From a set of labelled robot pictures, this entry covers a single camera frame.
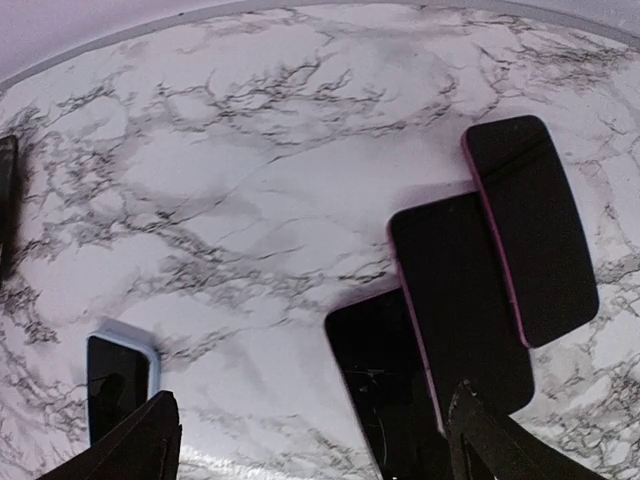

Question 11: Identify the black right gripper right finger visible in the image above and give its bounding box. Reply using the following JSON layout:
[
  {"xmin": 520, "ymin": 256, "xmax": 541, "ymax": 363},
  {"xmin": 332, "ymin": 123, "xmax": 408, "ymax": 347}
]
[{"xmin": 447, "ymin": 381, "xmax": 601, "ymax": 479}]

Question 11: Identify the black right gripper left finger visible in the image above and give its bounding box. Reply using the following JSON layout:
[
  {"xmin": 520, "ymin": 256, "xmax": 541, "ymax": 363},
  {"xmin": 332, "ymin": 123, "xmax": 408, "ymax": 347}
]
[{"xmin": 40, "ymin": 390, "xmax": 182, "ymax": 480}]

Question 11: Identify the light blue phone case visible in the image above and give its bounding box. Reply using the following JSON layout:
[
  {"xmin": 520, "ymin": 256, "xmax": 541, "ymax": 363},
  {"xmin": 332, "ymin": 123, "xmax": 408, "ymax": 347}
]
[{"xmin": 86, "ymin": 318, "xmax": 161, "ymax": 420}]

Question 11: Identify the black smartphone purple edge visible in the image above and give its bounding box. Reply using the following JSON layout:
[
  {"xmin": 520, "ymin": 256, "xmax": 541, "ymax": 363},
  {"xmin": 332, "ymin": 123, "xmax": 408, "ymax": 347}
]
[{"xmin": 462, "ymin": 115, "xmax": 599, "ymax": 348}]

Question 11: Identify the black smartphone front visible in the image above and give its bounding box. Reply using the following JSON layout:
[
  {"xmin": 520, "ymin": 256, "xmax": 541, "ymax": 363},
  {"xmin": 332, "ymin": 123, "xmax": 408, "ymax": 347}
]
[{"xmin": 325, "ymin": 289, "xmax": 453, "ymax": 479}]

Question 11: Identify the black square plate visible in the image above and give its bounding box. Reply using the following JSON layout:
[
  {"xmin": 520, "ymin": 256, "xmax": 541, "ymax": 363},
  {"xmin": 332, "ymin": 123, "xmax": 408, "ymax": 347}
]
[{"xmin": 1, "ymin": 135, "xmax": 19, "ymax": 282}]

